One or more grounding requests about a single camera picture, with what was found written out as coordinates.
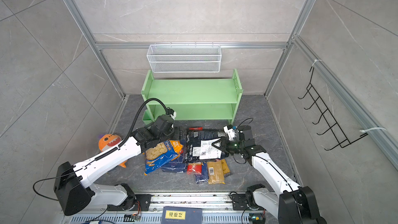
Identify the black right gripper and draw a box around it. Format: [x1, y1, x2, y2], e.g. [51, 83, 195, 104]
[212, 137, 245, 155]

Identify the black pasta bag white label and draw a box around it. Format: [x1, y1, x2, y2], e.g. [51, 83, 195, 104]
[184, 128, 229, 163]

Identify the blue orange shell pasta bag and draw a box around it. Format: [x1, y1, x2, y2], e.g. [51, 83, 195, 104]
[144, 140, 184, 175]

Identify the yellow spaghetti packet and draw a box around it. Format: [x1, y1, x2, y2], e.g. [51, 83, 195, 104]
[207, 160, 225, 185]

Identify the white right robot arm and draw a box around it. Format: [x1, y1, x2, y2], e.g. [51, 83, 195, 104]
[211, 125, 326, 224]

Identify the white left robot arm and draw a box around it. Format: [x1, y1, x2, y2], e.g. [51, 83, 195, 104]
[54, 115, 175, 216]

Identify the green wooden shelf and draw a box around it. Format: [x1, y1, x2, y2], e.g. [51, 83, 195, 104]
[141, 69, 244, 124]

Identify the blue Barilla pasta box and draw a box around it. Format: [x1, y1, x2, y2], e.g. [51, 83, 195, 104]
[161, 155, 188, 173]

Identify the Ankara spaghetti packet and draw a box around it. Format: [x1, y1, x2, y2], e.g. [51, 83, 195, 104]
[220, 159, 231, 177]

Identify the blue spaghetti packet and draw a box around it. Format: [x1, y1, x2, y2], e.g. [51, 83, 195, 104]
[195, 162, 209, 184]

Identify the red spaghetti packet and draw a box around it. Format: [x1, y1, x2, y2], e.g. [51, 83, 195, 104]
[187, 162, 202, 175]

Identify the orange shark plush toy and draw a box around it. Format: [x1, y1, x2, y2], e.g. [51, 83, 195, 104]
[98, 134, 122, 152]

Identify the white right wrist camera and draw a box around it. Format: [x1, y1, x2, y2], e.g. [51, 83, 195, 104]
[223, 124, 237, 141]

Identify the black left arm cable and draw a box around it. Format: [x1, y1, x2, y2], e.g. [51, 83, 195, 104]
[118, 97, 170, 148]

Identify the metal base rail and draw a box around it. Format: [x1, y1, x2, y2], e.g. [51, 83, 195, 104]
[61, 191, 267, 224]

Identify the white wire mesh basket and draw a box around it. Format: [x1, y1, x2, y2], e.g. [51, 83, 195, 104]
[147, 44, 222, 73]

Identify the black wire hook rack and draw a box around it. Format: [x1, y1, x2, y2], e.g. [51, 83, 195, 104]
[298, 67, 368, 151]

